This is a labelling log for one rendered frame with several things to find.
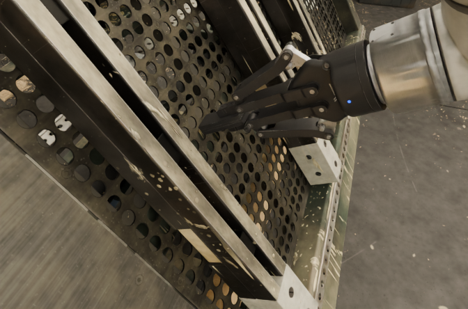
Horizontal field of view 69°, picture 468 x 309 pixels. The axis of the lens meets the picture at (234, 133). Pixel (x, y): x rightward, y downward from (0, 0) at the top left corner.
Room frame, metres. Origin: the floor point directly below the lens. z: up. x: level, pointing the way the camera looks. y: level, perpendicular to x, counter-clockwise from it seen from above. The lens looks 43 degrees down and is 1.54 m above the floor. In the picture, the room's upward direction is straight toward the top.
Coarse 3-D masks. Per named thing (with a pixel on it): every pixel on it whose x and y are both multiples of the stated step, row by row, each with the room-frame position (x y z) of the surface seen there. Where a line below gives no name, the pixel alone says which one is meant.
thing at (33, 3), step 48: (0, 0) 0.28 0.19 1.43; (48, 0) 0.31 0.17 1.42; (0, 48) 0.29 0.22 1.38; (48, 48) 0.27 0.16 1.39; (96, 48) 0.30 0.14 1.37; (48, 96) 0.28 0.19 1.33; (96, 96) 0.26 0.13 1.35; (144, 96) 0.30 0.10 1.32; (96, 144) 0.27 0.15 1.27; (144, 144) 0.25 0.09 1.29; (192, 144) 0.29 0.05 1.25; (144, 192) 0.25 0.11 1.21; (192, 192) 0.24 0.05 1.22; (240, 240) 0.23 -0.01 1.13; (240, 288) 0.21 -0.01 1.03; (288, 288) 0.22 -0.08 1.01
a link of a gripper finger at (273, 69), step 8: (296, 48) 0.33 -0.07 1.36; (280, 56) 0.32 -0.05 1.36; (288, 56) 0.31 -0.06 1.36; (272, 64) 0.33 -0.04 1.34; (280, 64) 0.32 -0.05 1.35; (256, 72) 0.34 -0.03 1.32; (264, 72) 0.32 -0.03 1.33; (272, 72) 0.32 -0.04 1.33; (280, 72) 0.32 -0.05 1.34; (248, 80) 0.34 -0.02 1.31; (256, 80) 0.32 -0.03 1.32; (264, 80) 0.32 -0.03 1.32; (240, 88) 0.33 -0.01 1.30; (248, 88) 0.33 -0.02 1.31; (256, 88) 0.32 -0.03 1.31; (232, 96) 0.33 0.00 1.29; (240, 96) 0.33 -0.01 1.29
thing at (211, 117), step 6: (210, 114) 0.37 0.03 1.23; (216, 114) 0.36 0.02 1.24; (234, 114) 0.34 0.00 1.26; (240, 114) 0.33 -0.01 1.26; (204, 120) 0.36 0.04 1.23; (210, 120) 0.35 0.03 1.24; (216, 120) 0.34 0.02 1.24; (222, 120) 0.33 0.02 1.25; (228, 120) 0.33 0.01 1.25; (234, 120) 0.33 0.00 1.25; (198, 126) 0.35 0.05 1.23; (204, 126) 0.34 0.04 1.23; (210, 126) 0.34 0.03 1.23; (216, 126) 0.34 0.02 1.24
